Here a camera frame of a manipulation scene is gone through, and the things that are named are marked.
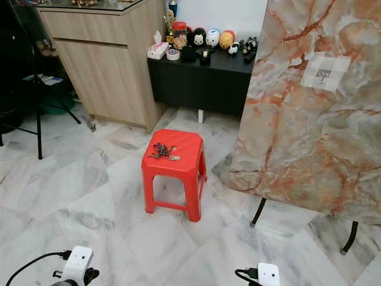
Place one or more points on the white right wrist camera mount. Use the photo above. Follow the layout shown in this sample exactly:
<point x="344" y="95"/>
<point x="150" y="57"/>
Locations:
<point x="268" y="275"/>

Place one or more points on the white paper sheet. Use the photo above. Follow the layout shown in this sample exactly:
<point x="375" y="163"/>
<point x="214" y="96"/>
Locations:
<point x="43" y="79"/>

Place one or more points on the white round toy figure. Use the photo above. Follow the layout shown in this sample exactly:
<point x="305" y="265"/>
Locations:
<point x="212" y="38"/>

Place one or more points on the white square paper patch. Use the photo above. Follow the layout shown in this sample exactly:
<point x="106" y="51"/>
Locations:
<point x="338" y="64"/>

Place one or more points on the red plastic stool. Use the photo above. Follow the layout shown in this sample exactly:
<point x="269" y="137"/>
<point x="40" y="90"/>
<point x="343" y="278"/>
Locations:
<point x="178" y="168"/>

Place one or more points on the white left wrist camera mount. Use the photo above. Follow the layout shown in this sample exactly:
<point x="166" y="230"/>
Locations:
<point x="78" y="262"/>

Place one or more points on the small grey hook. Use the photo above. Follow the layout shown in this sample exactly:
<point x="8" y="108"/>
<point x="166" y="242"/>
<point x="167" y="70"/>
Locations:
<point x="324" y="75"/>

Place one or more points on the marble top table black legs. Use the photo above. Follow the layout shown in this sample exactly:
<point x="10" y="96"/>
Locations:
<point x="303" y="137"/>

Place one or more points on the black round toy figure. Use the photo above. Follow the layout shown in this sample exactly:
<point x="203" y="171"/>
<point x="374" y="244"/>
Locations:
<point x="198" y="37"/>

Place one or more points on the pink white tissue box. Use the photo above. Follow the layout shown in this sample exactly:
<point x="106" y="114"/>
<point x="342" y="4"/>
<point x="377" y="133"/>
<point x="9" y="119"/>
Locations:
<point x="157" y="50"/>

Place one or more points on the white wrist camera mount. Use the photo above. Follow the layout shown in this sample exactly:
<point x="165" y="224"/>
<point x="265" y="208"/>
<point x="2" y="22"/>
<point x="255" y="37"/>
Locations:
<point x="78" y="262"/>
<point x="268" y="275"/>

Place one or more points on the bunch of metal keys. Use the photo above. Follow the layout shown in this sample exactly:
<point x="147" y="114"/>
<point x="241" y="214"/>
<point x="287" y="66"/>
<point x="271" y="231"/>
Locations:
<point x="162" y="151"/>

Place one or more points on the small gold trophy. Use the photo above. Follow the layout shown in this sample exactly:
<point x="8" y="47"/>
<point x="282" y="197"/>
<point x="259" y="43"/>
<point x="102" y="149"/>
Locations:
<point x="168" y="25"/>

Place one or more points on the blue bottle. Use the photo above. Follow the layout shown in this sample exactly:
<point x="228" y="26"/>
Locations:
<point x="172" y="8"/>

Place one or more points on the red lidded jar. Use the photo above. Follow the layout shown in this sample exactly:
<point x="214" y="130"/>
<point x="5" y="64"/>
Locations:
<point x="180" y="36"/>

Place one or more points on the black tripod stand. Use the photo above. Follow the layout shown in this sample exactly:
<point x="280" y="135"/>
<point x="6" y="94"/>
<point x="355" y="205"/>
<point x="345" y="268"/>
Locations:
<point x="39" y="131"/>

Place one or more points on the black chair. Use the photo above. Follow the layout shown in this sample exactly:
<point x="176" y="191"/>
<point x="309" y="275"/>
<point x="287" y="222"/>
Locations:
<point x="15" y="71"/>

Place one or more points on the black low sideboard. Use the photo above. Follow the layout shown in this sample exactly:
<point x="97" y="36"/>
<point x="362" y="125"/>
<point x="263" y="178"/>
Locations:
<point x="202" y="83"/>

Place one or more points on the light wooden cabinet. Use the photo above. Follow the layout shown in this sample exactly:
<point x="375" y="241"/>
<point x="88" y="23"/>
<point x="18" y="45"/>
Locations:
<point x="101" y="65"/>

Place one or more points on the orange round toy figure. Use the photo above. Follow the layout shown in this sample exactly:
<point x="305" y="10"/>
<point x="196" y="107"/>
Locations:
<point x="227" y="40"/>

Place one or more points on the green plastic basin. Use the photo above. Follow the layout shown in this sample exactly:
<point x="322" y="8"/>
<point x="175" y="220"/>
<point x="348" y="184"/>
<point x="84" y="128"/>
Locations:
<point x="58" y="104"/>

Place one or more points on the white tape roll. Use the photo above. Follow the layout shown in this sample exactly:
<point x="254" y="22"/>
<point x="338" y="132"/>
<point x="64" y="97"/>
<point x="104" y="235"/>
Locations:
<point x="172" y="55"/>

